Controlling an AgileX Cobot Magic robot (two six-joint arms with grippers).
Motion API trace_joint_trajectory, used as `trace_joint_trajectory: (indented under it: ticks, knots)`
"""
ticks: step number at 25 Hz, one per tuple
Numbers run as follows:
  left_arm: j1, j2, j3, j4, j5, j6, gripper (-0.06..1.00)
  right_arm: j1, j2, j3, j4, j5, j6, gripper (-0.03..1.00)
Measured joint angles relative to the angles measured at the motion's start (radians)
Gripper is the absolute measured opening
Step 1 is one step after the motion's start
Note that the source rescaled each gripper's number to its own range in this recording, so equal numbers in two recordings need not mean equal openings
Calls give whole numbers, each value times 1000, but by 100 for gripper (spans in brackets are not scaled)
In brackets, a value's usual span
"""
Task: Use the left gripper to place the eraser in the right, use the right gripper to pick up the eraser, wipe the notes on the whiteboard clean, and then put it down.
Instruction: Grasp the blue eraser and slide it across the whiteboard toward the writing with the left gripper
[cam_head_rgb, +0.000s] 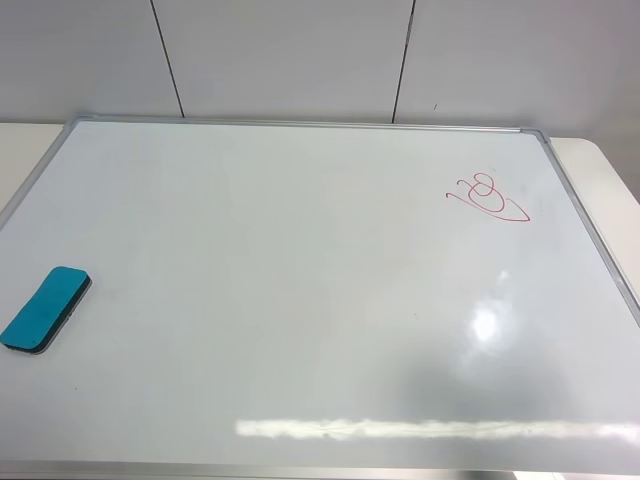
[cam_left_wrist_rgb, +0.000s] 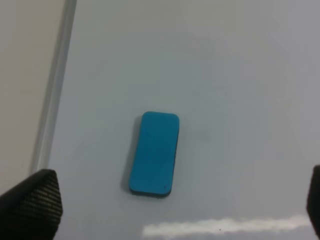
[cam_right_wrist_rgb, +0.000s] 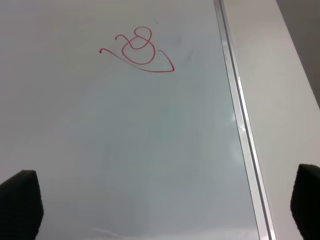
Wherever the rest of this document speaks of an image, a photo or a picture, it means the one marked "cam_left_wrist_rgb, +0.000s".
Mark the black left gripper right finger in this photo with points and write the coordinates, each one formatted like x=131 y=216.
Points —
x=313 y=200

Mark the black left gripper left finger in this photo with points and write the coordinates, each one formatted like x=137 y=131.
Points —
x=32 y=210

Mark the blue whiteboard eraser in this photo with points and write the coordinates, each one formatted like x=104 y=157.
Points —
x=153 y=166

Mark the white whiteboard with aluminium frame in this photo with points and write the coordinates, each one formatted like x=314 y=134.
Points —
x=243 y=76

